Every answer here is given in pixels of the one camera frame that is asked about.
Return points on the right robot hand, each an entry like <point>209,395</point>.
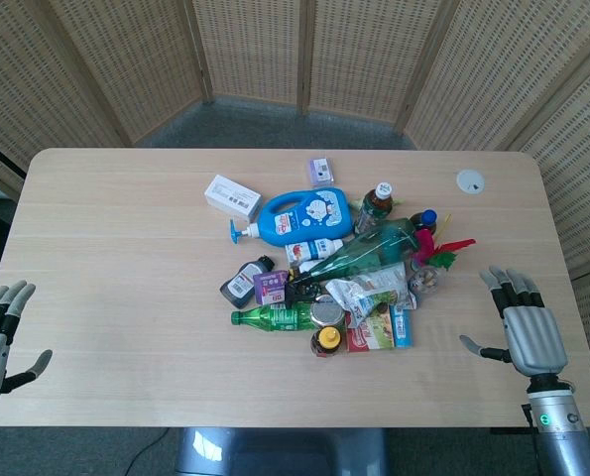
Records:
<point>535,337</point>

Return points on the dark bottle white label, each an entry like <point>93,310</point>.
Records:
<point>242,285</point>

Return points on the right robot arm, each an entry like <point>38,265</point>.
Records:
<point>562,446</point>

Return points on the green transparent spray bottle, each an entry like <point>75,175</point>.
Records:
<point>369,248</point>

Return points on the tea bottle white cap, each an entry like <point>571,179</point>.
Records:
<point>374,208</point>

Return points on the amber jar yellow lid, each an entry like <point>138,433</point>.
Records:
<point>326,342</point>

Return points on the blue detergent pump bottle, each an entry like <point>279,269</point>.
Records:
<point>304,215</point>

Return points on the green soda bottle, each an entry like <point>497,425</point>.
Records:
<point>274,317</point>

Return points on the clear plastic jar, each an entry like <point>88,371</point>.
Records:
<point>426,282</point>

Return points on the colourful feather shuttlecock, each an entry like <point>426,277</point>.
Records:
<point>426,245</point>

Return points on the red green cardboard box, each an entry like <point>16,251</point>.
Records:
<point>369,339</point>

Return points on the white round table grommet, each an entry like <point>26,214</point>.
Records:
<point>470,181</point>

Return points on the silver snack bag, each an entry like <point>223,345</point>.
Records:
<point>369,292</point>

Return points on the glass jar metal lid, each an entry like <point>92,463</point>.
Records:
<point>326,312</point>

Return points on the purple box pink print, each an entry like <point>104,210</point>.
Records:
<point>271,287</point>

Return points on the small purple box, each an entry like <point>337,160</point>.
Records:
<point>321,171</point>

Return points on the white cardboard box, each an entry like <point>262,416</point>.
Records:
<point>232,197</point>

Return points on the woven wooden folding screen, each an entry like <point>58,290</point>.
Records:
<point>255,44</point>

